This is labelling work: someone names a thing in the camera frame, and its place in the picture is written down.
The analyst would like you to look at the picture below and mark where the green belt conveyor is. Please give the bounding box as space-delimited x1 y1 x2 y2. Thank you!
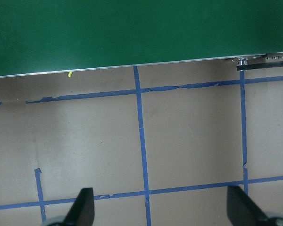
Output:
0 0 283 79

